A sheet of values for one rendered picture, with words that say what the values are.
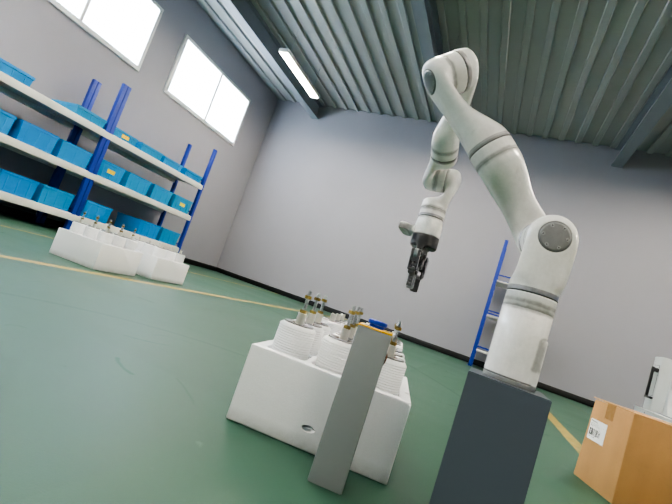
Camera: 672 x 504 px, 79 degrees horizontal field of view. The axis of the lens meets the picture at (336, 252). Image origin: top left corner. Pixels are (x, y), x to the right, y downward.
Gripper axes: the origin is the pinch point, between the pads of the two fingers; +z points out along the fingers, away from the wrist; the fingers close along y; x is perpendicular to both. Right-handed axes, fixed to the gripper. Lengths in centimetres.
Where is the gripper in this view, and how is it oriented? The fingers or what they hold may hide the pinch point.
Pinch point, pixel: (412, 285)
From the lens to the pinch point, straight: 114.1
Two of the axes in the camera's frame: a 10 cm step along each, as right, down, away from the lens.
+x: -8.9, -2.2, 4.0
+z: -2.9, 9.5, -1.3
